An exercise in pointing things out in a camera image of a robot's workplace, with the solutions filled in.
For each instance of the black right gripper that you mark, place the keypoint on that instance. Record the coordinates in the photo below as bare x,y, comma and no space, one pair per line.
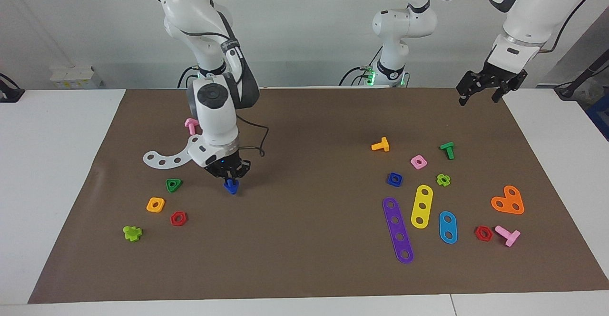
221,166

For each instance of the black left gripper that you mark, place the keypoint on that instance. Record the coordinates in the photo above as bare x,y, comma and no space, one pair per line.
495,80

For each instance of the blue triangle-head toy bolt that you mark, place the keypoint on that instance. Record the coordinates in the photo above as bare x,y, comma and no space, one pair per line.
231,189

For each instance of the blue square toy nut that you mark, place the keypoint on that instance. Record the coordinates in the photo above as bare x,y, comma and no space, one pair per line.
389,177

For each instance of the green toy bolt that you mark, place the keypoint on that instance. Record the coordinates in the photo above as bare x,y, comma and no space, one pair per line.
447,148

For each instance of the white curved perforated strip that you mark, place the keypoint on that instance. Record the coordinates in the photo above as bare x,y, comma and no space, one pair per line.
170,162

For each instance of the green triangle toy nut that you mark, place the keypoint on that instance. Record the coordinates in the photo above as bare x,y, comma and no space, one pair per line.
168,182

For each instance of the pink toy bolt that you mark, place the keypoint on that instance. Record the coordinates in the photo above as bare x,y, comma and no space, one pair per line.
509,236
191,126

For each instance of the red hexagon toy nut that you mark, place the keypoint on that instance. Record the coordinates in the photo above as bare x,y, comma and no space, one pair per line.
173,222
477,236

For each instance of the orange square toy nut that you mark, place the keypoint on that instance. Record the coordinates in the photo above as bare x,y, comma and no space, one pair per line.
150,209

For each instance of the pink square toy nut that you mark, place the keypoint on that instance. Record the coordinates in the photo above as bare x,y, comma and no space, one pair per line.
413,160

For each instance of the lime cross toy nut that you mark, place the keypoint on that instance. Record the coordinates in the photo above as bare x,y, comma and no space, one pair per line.
438,179

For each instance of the brown table mat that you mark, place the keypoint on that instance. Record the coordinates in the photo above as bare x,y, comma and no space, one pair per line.
304,240

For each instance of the orange three-hole corner plate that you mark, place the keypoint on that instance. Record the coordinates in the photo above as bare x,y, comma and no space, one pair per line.
508,202

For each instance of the orange toy bolt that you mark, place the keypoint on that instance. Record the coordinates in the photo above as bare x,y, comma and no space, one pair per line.
382,145

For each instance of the lime cross-head toy bolt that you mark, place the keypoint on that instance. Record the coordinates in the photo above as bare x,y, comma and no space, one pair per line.
131,233

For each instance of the yellow three-hole strip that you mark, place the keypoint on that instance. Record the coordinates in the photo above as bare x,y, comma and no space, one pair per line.
423,200

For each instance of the blue crate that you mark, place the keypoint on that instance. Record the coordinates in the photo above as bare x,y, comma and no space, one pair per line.
600,116

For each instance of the blue two-hole strip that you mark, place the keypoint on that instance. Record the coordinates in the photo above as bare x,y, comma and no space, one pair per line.
447,227

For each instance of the purple four-hole strip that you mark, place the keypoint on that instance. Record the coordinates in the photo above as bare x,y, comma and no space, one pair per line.
397,229

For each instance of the white power strip box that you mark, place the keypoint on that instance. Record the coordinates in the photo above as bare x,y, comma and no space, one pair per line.
71,78

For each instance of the black clamp device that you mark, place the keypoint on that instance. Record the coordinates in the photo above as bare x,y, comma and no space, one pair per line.
9,94

